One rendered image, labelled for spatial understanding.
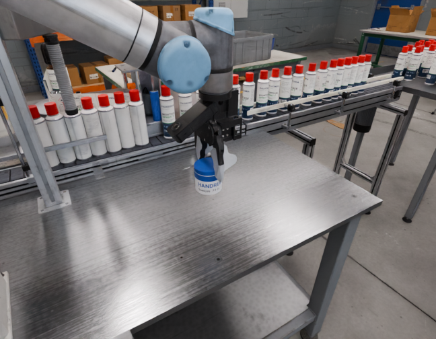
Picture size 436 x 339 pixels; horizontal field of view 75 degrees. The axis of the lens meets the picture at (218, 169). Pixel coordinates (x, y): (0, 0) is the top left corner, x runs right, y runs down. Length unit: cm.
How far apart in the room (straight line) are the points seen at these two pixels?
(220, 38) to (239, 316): 109
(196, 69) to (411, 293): 176
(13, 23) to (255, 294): 126
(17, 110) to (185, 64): 56
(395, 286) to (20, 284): 174
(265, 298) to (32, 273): 94
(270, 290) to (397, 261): 94
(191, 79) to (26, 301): 58
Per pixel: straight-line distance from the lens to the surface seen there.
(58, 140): 105
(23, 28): 83
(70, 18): 41
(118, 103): 105
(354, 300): 179
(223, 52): 58
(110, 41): 41
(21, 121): 88
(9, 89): 86
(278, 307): 139
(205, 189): 70
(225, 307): 137
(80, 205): 96
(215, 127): 62
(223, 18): 57
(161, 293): 68
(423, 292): 200
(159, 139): 115
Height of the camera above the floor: 138
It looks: 32 degrees down
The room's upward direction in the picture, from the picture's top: straight up
